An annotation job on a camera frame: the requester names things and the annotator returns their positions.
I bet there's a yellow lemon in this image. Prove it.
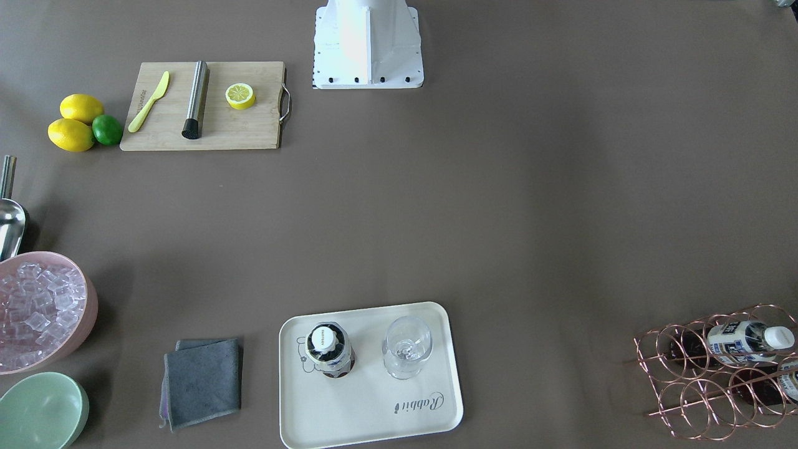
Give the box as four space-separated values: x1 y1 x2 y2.
47 118 96 152
59 94 105 125

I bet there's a copper wire bottle basket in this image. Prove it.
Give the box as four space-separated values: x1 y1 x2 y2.
633 304 796 441

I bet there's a tea bottle middle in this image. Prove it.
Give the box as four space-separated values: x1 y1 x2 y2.
666 319 796 369

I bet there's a pink bowl with ice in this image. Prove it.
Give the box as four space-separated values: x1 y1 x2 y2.
1 252 98 375

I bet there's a steel muddler black tip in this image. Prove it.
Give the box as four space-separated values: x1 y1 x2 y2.
181 60 210 140

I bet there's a green bowl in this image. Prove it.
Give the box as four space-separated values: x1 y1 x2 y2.
1 372 90 448

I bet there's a tea bottle front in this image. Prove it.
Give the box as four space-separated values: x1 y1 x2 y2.
305 321 356 379

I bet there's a metal ice scoop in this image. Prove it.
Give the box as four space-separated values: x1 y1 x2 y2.
1 155 27 261

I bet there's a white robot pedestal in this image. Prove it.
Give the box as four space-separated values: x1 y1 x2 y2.
312 1 425 89

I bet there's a cream serving tray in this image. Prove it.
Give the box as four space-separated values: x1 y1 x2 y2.
277 301 464 448

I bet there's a grey folded cloth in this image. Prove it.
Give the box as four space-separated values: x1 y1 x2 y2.
159 338 242 432

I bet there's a green lime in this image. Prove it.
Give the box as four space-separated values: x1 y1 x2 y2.
91 114 123 146

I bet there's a clear wine glass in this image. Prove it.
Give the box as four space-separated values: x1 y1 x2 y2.
382 316 433 380

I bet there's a tea bottle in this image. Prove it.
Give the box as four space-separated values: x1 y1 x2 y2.
305 321 356 379
666 319 796 369

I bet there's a yellow plastic knife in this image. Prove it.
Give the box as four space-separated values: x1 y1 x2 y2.
127 71 170 133

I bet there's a lemon half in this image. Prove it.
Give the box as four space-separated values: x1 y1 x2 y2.
224 82 256 110

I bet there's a wooden cutting board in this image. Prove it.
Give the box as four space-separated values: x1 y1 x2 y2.
120 60 291 152

